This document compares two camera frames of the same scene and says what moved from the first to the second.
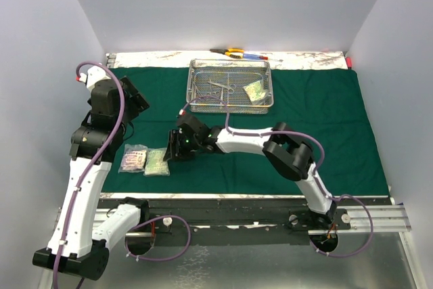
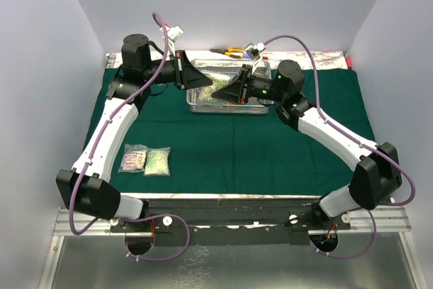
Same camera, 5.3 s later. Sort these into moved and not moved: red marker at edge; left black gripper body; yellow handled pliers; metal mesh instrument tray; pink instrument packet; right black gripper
Moved: right black gripper; left black gripper body
Not moved: red marker at edge; yellow handled pliers; pink instrument packet; metal mesh instrument tray
